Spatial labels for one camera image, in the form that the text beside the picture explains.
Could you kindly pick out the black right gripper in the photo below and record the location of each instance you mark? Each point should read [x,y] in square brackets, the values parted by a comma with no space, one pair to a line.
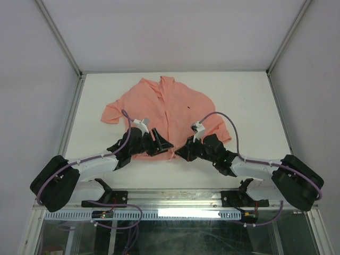
[186,151]

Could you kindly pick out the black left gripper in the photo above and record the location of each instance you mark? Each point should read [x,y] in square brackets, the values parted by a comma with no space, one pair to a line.
[162,145]

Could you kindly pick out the peach pink zip jacket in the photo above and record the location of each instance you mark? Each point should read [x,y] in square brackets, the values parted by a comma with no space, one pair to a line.
[171,107]

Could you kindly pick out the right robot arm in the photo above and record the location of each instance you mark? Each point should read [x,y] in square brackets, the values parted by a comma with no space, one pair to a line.
[289,179]

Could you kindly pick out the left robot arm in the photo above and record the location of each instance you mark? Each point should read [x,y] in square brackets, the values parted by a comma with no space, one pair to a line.
[62,181]

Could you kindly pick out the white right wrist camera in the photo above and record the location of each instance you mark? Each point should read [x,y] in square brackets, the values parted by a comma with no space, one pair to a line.
[198,129]

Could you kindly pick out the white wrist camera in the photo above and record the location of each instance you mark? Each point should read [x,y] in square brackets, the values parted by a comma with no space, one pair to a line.
[142,125]
[198,129]

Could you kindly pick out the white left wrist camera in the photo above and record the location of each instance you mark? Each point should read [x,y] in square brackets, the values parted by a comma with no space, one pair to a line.
[142,125]

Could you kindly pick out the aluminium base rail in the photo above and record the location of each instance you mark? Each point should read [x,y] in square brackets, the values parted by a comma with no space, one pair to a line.
[163,198]

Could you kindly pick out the white slotted cable duct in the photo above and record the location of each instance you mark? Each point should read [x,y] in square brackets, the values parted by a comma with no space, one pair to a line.
[158,214]

